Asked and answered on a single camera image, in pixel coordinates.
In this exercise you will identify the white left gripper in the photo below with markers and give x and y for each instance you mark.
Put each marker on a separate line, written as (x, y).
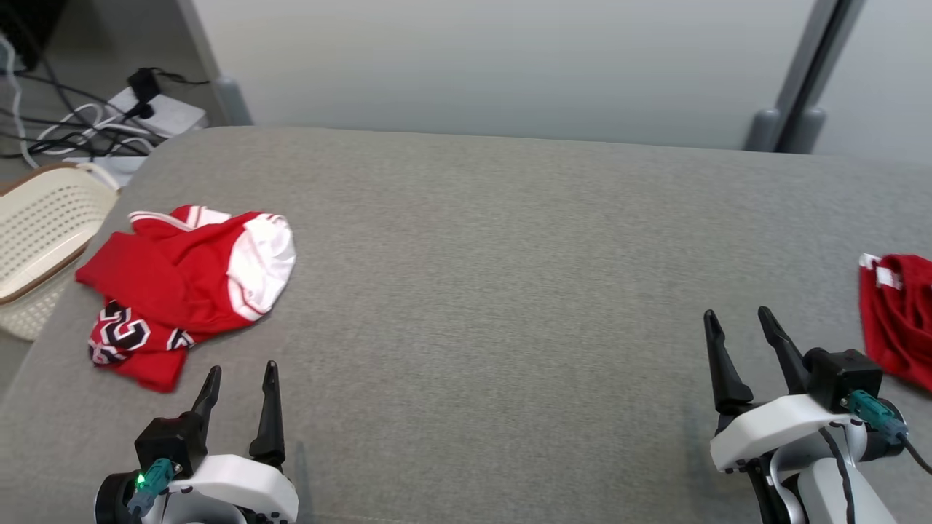
(233, 487)

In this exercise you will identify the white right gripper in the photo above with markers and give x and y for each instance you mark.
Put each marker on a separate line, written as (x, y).
(764, 429)

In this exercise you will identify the red jersey with white sleeves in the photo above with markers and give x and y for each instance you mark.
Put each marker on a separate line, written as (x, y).
(182, 284)

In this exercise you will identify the red shorts with white stripe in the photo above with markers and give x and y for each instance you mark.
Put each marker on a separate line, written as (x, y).
(899, 320)

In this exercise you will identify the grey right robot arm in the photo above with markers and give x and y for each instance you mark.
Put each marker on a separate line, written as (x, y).
(866, 495)

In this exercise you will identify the grey partition foot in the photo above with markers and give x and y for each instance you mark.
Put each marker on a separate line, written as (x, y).
(808, 131)

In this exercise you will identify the cream perforated laundry basket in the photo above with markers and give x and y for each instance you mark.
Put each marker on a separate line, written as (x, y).
(44, 225)

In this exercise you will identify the flat white socket box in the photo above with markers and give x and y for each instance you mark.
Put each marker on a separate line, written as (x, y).
(109, 169)

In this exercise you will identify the white power strip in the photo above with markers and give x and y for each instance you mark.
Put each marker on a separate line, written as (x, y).
(171, 113)

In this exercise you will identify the black plug adapter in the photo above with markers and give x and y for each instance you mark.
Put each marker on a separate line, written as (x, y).
(144, 86)

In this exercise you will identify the black bulky object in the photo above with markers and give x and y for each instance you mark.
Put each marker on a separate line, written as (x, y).
(29, 25)

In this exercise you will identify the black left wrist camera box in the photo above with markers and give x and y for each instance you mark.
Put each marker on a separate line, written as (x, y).
(167, 440)

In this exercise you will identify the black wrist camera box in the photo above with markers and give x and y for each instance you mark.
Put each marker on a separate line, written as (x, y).
(167, 440)
(841, 378)

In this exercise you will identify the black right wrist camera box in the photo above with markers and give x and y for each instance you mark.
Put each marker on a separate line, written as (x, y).
(841, 378)

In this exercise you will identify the grey partition post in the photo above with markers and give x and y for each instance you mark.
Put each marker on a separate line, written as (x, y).
(790, 65)
(211, 58)

